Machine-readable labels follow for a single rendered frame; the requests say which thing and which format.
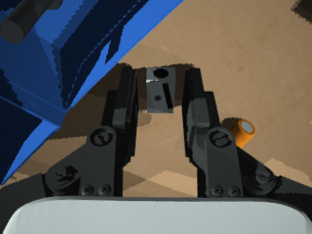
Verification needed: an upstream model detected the blue open-top bin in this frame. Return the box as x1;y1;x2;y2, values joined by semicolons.
0;0;184;186

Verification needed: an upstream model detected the orange battery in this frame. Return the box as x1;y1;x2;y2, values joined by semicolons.
229;119;255;147

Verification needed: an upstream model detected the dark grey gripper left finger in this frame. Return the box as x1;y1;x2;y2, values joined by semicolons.
0;67;138;234

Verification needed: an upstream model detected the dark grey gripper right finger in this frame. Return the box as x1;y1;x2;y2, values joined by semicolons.
181;67;312;222

